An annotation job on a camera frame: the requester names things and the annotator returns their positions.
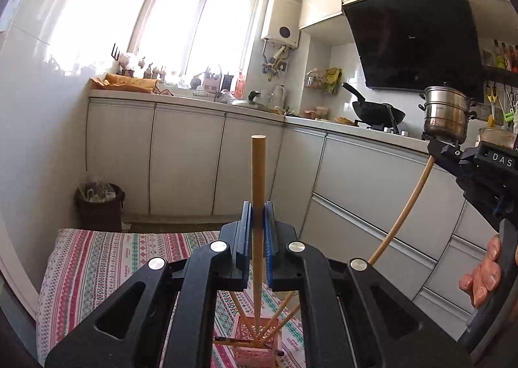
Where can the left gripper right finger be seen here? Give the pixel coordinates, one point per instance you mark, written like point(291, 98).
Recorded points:
point(352, 316)

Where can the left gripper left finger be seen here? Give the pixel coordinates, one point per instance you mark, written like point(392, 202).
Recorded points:
point(164, 314)

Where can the black gold chopstick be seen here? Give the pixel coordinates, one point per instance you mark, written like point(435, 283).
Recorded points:
point(279, 353)

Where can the long wooden chopstick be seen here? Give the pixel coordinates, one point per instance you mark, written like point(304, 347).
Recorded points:
point(258, 181)

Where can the kitchen window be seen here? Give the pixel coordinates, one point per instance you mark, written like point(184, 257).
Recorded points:
point(186, 38)

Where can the right hand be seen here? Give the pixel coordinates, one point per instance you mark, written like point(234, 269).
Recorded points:
point(485, 277)

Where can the stainless steel steamer pot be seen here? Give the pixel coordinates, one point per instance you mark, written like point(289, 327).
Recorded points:
point(447, 113)

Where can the pink perforated utensil basket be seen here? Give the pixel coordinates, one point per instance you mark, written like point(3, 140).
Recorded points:
point(252, 355)

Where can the embroidered patterned tablecloth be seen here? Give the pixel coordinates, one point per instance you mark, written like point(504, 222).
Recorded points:
point(85, 267)

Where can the white lower cabinets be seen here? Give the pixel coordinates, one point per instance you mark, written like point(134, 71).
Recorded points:
point(182, 160)

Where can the black wok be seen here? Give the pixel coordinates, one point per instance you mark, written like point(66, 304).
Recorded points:
point(373, 113)

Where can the dark trash bin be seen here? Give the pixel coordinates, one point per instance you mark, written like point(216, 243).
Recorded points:
point(99, 206)

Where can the black range hood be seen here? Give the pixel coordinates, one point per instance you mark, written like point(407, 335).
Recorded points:
point(409, 45)

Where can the orange cloth on counter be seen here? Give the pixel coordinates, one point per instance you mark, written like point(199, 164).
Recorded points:
point(115, 82)

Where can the white water heater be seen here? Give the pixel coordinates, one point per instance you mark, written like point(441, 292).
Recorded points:
point(281, 22)

